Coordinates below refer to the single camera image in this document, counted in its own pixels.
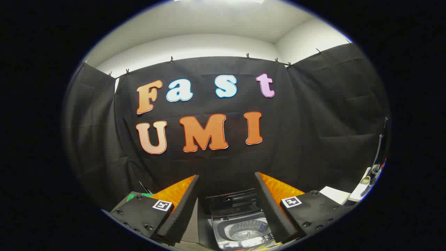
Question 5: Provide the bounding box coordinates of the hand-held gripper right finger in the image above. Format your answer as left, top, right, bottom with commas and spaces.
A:
254, 172, 353, 244

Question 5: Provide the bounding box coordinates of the green garment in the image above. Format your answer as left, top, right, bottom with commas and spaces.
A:
127, 192, 154, 202

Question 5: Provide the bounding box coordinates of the black backdrop cloth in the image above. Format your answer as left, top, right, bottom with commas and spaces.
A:
64, 43, 390, 210

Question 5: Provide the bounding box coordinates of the grey washing machine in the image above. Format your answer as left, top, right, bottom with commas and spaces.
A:
209, 207, 281, 250

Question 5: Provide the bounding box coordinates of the white sheet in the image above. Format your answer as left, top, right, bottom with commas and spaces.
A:
320, 186, 351, 206

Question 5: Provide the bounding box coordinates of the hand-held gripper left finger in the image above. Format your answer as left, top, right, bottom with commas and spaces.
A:
111, 175, 200, 245

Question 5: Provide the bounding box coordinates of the black hanging cable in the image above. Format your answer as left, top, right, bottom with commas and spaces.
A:
369, 117, 389, 186

